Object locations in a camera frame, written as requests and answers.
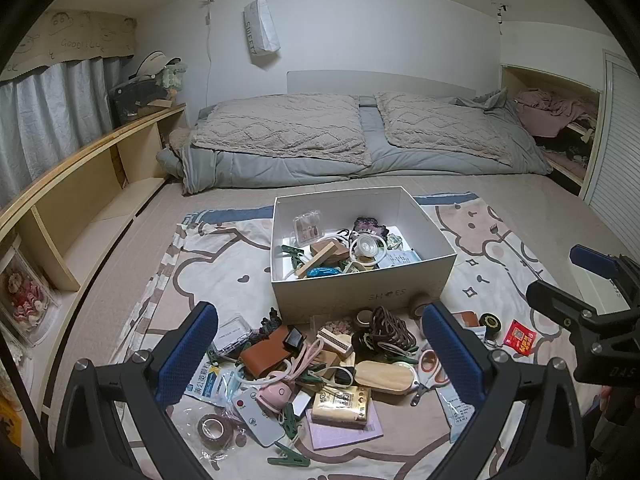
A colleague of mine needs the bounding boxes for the white shoe box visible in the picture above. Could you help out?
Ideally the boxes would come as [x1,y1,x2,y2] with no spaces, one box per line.
[270,186,457,325]

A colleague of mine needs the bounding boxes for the black hat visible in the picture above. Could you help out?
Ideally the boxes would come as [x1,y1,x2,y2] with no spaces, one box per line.
[109,77,173,128]

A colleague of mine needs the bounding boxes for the purple notepad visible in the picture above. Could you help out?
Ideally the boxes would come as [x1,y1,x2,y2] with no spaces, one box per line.
[305,405,384,452]

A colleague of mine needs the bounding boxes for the pink clothes pile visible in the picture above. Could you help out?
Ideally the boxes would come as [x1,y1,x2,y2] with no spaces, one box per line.
[515,87,598,138]

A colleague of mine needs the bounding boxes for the white paper sachet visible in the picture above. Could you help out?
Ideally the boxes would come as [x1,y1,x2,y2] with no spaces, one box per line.
[377,249,421,271]

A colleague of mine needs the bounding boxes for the white remote control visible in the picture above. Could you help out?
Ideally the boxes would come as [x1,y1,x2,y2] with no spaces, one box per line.
[230,387,286,447]

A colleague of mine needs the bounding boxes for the white sun visor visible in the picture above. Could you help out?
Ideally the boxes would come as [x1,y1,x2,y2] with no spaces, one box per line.
[136,50,182,78]

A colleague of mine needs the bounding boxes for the brown leather wallet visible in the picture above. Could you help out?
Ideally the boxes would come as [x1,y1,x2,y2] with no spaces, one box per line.
[238,324,292,380]

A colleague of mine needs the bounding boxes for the wooden wardrobe niche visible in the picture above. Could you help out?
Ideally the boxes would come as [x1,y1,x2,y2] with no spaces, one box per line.
[500,62,603,196]

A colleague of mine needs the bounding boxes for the white paper bag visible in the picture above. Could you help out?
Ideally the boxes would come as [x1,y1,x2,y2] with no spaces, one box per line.
[243,0,281,67]

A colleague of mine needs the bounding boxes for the pink mini fan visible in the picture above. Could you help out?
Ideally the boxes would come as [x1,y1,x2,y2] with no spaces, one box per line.
[257,382,294,409]

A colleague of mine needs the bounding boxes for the purple black scrunchie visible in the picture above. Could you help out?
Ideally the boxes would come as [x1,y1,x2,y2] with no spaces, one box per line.
[352,217,389,239]

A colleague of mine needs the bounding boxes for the blue white medicine packet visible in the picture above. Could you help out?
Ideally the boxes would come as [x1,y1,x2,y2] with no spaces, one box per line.
[183,359,241,409]
[435,384,482,444]

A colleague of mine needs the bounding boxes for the grey duvet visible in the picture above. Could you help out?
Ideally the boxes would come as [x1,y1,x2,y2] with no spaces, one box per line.
[156,87,551,196]

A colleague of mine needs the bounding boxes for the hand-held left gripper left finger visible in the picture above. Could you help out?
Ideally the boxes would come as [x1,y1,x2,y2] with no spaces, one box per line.
[52,301,221,480]

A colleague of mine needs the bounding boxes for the grey curtain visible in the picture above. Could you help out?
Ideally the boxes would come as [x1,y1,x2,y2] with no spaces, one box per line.
[0,57,136,206]

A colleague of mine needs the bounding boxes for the brown wavy hair claw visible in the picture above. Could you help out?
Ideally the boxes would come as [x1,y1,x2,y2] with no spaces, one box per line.
[369,306,419,357]

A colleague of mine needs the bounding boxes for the small white cord ring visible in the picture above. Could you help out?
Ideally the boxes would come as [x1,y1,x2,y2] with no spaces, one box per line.
[235,362,288,391]

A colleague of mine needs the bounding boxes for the orange brown tube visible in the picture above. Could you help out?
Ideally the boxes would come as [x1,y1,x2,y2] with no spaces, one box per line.
[451,311,482,332]

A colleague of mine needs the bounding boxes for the clear plastic box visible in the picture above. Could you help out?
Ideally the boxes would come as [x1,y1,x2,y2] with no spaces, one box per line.
[209,314,253,356]

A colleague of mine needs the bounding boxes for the printed blanket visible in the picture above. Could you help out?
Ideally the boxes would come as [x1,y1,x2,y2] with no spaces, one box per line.
[127,191,588,480]

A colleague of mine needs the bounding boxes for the hanging wall cable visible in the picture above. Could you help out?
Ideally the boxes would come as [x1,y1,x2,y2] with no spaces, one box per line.
[202,0,214,111]

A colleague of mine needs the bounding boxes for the wrapped brown tape roll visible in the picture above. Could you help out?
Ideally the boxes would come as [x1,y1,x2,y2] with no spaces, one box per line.
[196,412,234,451]

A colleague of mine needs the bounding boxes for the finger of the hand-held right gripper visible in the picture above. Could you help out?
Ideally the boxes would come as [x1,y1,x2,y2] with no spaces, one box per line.
[526,280,617,342]
[570,244,640,292]

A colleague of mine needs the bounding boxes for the white shoe box lid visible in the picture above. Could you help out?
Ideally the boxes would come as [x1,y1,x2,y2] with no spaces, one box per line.
[582,260,623,313]

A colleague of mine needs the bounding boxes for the small black gold tin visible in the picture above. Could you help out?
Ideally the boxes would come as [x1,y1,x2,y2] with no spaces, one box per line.
[351,332,381,359]

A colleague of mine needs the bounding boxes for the white long hair clip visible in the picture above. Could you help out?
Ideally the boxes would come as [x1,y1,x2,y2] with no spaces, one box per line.
[380,342,418,363]

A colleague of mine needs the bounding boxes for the black round tin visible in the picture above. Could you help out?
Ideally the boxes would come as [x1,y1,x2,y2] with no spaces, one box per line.
[478,312,503,345]

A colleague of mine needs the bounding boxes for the clear round lid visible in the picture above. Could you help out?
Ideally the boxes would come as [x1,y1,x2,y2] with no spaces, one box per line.
[349,233,386,264]

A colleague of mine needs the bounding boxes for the white louvered door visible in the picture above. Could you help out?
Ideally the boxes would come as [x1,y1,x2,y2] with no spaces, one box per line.
[582,50,640,256]

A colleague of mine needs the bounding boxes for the clear flower display box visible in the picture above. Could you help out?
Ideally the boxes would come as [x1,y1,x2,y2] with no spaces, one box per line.
[0,247,53,348]

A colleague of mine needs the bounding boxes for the plush toy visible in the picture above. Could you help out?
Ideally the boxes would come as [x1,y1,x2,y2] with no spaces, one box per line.
[157,60,188,93]

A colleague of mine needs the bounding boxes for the clear case with pink items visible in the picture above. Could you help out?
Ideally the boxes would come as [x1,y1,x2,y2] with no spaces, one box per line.
[292,212,326,241]

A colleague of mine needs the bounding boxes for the yellow box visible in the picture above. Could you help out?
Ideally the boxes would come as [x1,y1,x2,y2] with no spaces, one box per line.
[310,385,374,429]

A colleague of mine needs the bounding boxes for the wooden shelf unit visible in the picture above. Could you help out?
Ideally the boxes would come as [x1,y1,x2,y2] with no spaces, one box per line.
[0,102,188,293]

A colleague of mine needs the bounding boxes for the orange white nail clippers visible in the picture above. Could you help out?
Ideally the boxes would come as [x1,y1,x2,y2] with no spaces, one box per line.
[411,347,451,407]

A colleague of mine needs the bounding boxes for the brown pleated tape roll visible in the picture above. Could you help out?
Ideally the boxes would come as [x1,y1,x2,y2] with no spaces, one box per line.
[409,291,442,319]

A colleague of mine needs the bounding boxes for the red foil packet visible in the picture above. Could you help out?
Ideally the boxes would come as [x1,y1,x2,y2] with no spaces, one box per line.
[502,320,537,357]

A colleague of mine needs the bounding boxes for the wooden block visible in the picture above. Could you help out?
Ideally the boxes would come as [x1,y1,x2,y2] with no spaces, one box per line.
[309,239,346,266]

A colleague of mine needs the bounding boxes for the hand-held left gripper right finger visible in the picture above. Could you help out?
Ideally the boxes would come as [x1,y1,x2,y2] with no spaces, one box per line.
[421,301,587,480]

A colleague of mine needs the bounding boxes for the beige printed valance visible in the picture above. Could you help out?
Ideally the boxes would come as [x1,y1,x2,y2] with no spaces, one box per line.
[0,9,138,81]

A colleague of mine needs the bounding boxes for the beige textured pillow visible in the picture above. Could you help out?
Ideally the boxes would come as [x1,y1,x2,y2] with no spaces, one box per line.
[192,94,373,167]
[375,91,531,166]

